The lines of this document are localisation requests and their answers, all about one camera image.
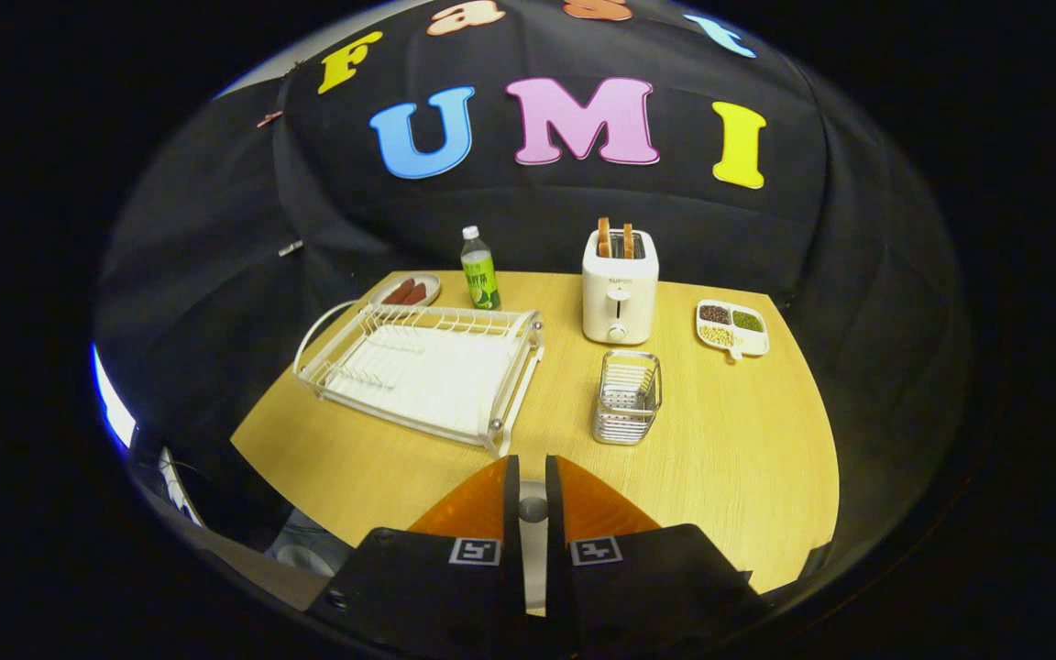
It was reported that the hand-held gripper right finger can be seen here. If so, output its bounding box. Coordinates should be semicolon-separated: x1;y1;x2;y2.
543;454;769;660

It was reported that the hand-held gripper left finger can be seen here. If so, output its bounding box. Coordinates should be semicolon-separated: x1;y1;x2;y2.
306;455;530;660

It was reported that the large grey plate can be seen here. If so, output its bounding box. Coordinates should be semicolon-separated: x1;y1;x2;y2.
521;480;549;613

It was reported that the metal wire basket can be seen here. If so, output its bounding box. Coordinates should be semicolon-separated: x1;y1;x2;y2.
593;350;663;446

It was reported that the white wire dish rack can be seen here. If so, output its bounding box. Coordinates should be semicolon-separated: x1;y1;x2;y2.
293;300;545;458

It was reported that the small grey plate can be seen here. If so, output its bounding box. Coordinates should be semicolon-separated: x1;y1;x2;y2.
370;271;443;309

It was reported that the white divided dish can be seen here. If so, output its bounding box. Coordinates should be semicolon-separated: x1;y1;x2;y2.
696;299;771;361

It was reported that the white toaster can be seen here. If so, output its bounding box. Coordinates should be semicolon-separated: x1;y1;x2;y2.
582;229;660;346

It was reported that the green label drink bottle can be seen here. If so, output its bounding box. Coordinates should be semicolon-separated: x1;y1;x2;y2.
460;225;501;311

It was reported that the black backdrop cloth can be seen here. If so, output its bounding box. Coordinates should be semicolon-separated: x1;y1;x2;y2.
93;0;978;588

